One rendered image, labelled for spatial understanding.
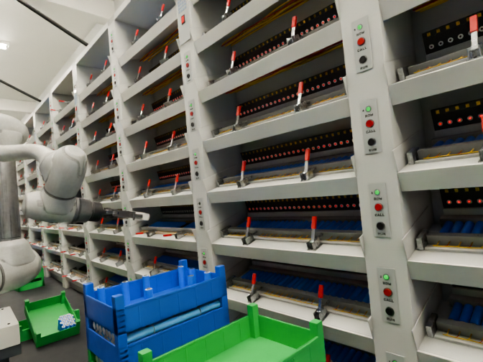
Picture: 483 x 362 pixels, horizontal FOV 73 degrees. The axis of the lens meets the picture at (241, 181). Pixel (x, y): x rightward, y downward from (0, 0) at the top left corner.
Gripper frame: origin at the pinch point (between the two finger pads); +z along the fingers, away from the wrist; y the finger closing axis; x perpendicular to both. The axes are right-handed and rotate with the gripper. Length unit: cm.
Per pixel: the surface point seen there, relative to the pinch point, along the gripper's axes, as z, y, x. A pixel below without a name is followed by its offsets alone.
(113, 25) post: -9, 40, -104
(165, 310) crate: -19, -60, 24
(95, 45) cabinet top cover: -8, 74, -107
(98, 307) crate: -31, -50, 24
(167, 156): 7.8, -3.8, -27.2
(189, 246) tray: 16.1, -14.6, 10.8
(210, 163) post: 11.7, -30.6, -21.1
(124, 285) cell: -23, -45, 21
